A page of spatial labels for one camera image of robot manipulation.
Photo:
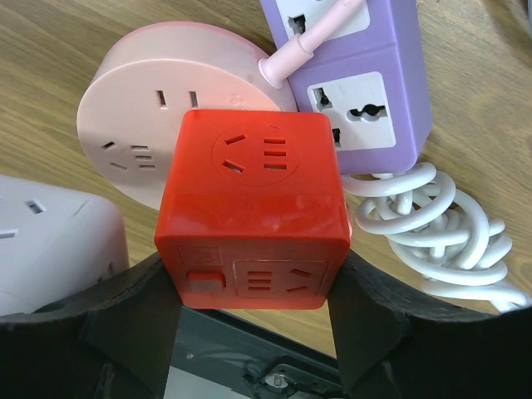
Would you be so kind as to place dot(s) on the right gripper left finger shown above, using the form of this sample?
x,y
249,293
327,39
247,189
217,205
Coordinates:
x,y
113,340

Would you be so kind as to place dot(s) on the purple power strip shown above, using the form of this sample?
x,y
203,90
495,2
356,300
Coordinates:
x,y
366,74

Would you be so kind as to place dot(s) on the pink round power strip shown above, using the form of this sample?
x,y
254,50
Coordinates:
x,y
129,117

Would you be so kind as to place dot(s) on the red cube socket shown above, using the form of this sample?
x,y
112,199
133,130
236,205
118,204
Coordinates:
x,y
253,215

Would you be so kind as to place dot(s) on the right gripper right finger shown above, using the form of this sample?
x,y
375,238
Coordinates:
x,y
393,341

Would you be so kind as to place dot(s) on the white cube socket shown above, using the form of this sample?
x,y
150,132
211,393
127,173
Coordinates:
x,y
55,242

